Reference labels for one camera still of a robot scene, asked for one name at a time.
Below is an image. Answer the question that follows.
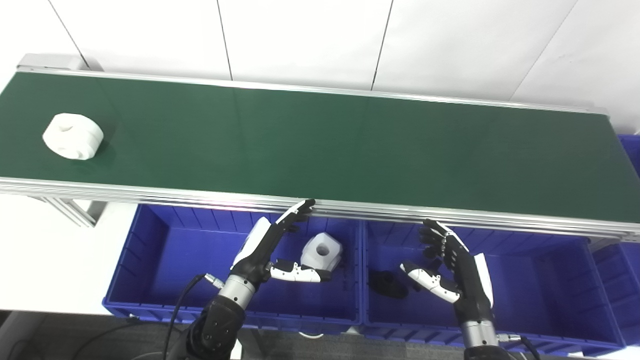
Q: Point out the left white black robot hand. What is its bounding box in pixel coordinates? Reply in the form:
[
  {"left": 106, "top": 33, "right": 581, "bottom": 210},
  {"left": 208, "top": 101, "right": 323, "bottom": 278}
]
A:
[{"left": 229, "top": 199, "right": 333, "bottom": 290}]

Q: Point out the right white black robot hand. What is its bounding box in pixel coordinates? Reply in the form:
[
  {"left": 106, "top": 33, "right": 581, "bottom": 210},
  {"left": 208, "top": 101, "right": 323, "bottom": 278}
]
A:
[{"left": 399, "top": 218, "right": 495, "bottom": 324}]

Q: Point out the white round plastic part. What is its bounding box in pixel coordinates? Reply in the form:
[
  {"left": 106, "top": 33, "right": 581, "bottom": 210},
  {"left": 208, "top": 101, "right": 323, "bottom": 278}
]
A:
[{"left": 42, "top": 113, "right": 105, "bottom": 161}]

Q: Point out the white cubic part with hole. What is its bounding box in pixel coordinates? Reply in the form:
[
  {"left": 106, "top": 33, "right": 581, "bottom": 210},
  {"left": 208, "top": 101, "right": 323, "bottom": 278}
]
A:
[{"left": 300, "top": 232, "right": 344, "bottom": 273}]

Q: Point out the blue plastic bin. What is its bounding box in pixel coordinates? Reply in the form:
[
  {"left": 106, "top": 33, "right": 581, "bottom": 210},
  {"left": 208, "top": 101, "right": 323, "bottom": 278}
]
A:
[
  {"left": 617, "top": 133, "right": 640, "bottom": 179},
  {"left": 590, "top": 239, "right": 640, "bottom": 347},
  {"left": 361, "top": 218, "right": 627, "bottom": 357},
  {"left": 102, "top": 202, "right": 364, "bottom": 332}
]

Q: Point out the black plastic part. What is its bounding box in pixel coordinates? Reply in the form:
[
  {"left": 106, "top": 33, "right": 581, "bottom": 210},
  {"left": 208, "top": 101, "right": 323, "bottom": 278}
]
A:
[{"left": 369, "top": 270, "right": 410, "bottom": 300}]

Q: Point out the green conveyor belt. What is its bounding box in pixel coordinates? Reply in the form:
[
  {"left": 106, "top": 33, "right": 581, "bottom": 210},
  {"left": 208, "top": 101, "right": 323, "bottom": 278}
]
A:
[
  {"left": 0, "top": 71, "right": 640, "bottom": 224},
  {"left": 0, "top": 52, "right": 640, "bottom": 242}
]

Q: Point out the aluminium conveyor support leg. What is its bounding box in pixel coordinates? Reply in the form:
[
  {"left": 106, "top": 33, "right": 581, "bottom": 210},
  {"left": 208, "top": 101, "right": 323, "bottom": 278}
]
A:
[{"left": 29, "top": 195, "right": 107, "bottom": 229}]

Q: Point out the grey conveyor end housing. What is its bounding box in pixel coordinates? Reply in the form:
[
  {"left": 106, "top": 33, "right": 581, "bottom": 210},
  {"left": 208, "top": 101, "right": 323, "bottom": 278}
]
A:
[{"left": 17, "top": 52, "right": 104, "bottom": 73}]

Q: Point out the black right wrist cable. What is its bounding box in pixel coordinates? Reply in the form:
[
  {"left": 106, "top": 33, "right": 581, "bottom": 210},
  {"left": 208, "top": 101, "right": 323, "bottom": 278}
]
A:
[{"left": 497, "top": 333, "right": 543, "bottom": 360}]

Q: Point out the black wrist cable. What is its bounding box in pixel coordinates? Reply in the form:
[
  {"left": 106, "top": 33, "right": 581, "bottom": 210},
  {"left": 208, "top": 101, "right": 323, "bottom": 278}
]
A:
[
  {"left": 162, "top": 272, "right": 226, "bottom": 360},
  {"left": 497, "top": 333, "right": 543, "bottom": 360}
]

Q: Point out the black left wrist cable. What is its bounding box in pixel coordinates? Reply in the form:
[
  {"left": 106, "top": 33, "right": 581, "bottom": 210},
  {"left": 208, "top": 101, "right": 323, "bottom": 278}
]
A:
[{"left": 162, "top": 272, "right": 226, "bottom": 360}]

